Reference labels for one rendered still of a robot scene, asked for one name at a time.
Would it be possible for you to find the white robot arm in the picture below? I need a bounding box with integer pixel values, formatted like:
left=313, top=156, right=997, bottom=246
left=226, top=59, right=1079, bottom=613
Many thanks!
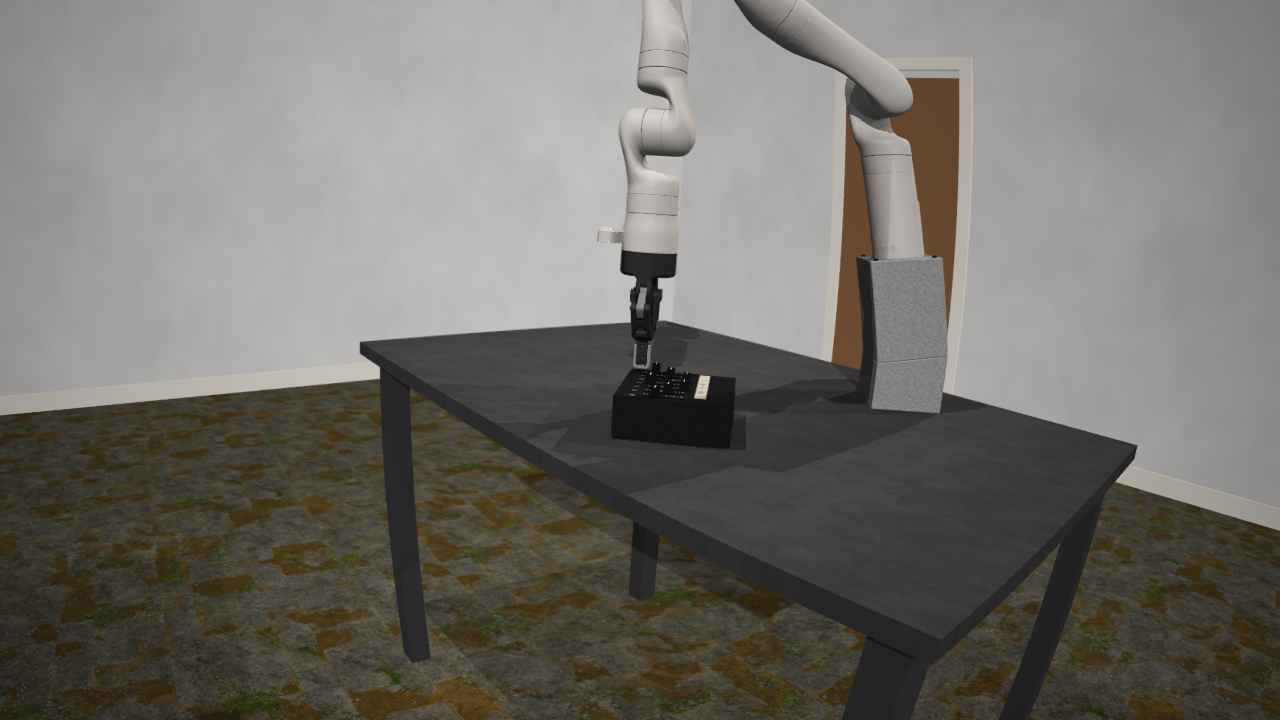
left=596, top=0, right=924, bottom=259

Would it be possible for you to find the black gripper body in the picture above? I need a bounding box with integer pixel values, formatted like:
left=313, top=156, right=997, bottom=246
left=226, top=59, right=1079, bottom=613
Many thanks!
left=620, top=250, right=677, bottom=314

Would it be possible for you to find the dark grey lighting desk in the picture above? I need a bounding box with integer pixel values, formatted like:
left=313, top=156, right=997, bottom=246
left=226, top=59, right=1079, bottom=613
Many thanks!
left=611, top=363, right=736, bottom=448

